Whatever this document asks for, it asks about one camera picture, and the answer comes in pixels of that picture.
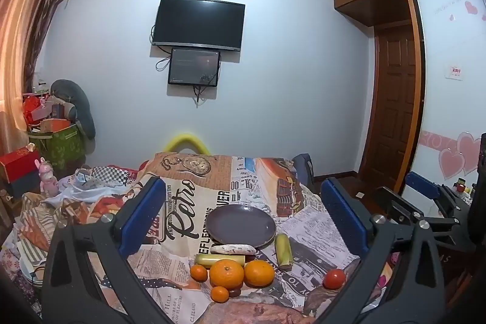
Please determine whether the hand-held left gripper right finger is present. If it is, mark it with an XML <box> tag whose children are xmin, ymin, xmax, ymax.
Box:
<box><xmin>315</xmin><ymin>177</ymin><xmax>447</xmax><ymax>324</ymax></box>

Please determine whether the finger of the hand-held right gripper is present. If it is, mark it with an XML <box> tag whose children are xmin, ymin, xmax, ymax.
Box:
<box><xmin>373</xmin><ymin>186</ymin><xmax>462</xmax><ymax>234</ymax></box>
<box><xmin>405</xmin><ymin>171</ymin><xmax>472</xmax><ymax>219</ymax></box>

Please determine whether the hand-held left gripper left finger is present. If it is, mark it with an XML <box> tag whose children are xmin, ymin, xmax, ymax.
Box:
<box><xmin>42</xmin><ymin>176</ymin><xmax>179</xmax><ymax>324</ymax></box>

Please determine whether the dark grey round plate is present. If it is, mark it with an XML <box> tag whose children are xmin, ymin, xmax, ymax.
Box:
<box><xmin>205</xmin><ymin>205</ymin><xmax>277</xmax><ymax>249</ymax></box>

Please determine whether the large orange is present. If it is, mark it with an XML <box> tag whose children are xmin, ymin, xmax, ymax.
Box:
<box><xmin>244</xmin><ymin>259</ymin><xmax>275</xmax><ymax>288</ymax></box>
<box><xmin>209</xmin><ymin>259</ymin><xmax>245</xmax><ymax>290</ymax></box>

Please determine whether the small orange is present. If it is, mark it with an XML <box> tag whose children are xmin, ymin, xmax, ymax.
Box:
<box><xmin>210</xmin><ymin>286</ymin><xmax>229</xmax><ymax>304</ymax></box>
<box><xmin>190</xmin><ymin>264</ymin><xmax>209</xmax><ymax>283</ymax></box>

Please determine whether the checkered cloth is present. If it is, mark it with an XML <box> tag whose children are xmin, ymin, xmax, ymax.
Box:
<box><xmin>85</xmin><ymin>165</ymin><xmax>139</xmax><ymax>188</ymax></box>

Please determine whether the printed newspaper pattern tablecloth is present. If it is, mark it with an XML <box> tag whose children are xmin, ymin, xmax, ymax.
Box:
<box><xmin>49</xmin><ymin>151</ymin><xmax>384</xmax><ymax>324</ymax></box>

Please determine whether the red tomato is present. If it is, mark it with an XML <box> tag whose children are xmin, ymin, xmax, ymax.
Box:
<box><xmin>323</xmin><ymin>269</ymin><xmax>346</xmax><ymax>290</ymax></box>

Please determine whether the white heart sticker wardrobe door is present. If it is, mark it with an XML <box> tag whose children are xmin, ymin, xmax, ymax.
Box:
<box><xmin>402</xmin><ymin>0</ymin><xmax>486</xmax><ymax>203</ymax></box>

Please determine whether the brown wooden door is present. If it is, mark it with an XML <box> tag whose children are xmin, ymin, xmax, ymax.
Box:
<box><xmin>359</xmin><ymin>24</ymin><xmax>418</xmax><ymax>192</ymax></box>

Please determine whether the yellow foam arc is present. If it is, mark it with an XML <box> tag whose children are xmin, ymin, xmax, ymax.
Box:
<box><xmin>164</xmin><ymin>133</ymin><xmax>211</xmax><ymax>155</ymax></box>

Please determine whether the peeled pomelo segment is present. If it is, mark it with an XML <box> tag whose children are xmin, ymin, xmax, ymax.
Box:
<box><xmin>210</xmin><ymin>244</ymin><xmax>258</xmax><ymax>256</ymax></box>

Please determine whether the pink bunny toy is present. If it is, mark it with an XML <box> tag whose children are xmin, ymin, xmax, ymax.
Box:
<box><xmin>35</xmin><ymin>157</ymin><xmax>59</xmax><ymax>197</ymax></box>

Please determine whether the green patterned box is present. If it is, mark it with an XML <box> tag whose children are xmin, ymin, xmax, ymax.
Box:
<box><xmin>28</xmin><ymin>121</ymin><xmax>86</xmax><ymax>171</ymax></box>

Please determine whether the striped blanket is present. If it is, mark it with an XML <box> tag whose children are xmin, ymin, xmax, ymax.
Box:
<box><xmin>0</xmin><ymin>191</ymin><xmax>77</xmax><ymax>309</ymax></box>

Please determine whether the small red white sign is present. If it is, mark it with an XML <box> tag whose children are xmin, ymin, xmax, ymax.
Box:
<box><xmin>445</xmin><ymin>64</ymin><xmax>464</xmax><ymax>81</ymax></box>

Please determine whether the orange box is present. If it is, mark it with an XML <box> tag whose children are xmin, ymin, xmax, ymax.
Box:
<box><xmin>40</xmin><ymin>118</ymin><xmax>73</xmax><ymax>133</ymax></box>

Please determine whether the brown woven cloth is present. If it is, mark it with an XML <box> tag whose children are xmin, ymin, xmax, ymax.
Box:
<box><xmin>197</xmin><ymin>301</ymin><xmax>316</xmax><ymax>324</ymax></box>

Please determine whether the grey pillow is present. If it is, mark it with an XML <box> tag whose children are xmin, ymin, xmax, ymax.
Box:
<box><xmin>49</xmin><ymin>79</ymin><xmax>96</xmax><ymax>140</ymax></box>

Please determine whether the red box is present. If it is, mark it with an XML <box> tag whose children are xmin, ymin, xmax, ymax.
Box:
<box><xmin>0</xmin><ymin>149</ymin><xmax>40</xmax><ymax>184</ymax></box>

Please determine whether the red gift bag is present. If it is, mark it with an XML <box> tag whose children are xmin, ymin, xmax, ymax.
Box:
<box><xmin>22</xmin><ymin>92</ymin><xmax>52</xmax><ymax>127</ymax></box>

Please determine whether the brown curtain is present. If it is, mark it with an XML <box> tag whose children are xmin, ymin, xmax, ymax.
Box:
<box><xmin>0</xmin><ymin>0</ymin><xmax>80</xmax><ymax>158</ymax></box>

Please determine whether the small black wall screen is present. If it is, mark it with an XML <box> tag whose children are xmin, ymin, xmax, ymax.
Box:
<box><xmin>168</xmin><ymin>48</ymin><xmax>221</xmax><ymax>87</ymax></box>

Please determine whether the black wall television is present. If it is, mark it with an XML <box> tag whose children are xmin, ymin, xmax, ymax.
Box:
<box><xmin>151</xmin><ymin>0</ymin><xmax>246</xmax><ymax>52</ymax></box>

